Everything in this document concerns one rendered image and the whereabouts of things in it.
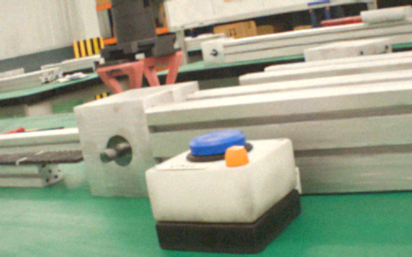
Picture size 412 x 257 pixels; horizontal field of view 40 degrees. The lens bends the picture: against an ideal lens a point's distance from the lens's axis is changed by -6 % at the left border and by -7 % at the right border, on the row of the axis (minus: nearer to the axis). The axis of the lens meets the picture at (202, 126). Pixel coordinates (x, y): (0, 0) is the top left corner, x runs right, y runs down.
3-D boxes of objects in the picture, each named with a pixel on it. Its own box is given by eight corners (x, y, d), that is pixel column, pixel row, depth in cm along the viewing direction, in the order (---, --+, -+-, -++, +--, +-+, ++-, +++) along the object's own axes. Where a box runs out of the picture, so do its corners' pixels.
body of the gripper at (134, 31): (177, 46, 87) (169, -3, 86) (136, 55, 78) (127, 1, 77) (142, 52, 90) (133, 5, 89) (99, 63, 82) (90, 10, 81)
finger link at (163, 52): (192, 100, 89) (181, 37, 88) (165, 110, 83) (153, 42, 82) (155, 104, 93) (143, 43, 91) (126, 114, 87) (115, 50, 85)
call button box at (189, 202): (158, 250, 43) (141, 167, 42) (223, 206, 51) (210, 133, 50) (258, 254, 39) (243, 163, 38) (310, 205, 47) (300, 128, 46)
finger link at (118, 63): (173, 106, 85) (161, 41, 83) (143, 118, 79) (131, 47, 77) (135, 111, 88) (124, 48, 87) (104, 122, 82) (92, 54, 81)
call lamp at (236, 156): (221, 167, 39) (218, 149, 39) (233, 161, 40) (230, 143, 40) (243, 167, 38) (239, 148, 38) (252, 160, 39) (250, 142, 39)
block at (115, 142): (76, 203, 60) (57, 112, 58) (146, 170, 70) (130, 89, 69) (146, 206, 55) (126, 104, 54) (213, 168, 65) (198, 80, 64)
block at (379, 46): (302, 116, 88) (292, 52, 86) (348, 101, 94) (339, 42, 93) (355, 117, 80) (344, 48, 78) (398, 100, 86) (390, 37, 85)
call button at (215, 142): (182, 170, 43) (177, 142, 42) (211, 155, 46) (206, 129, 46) (232, 168, 40) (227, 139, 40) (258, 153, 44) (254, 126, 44)
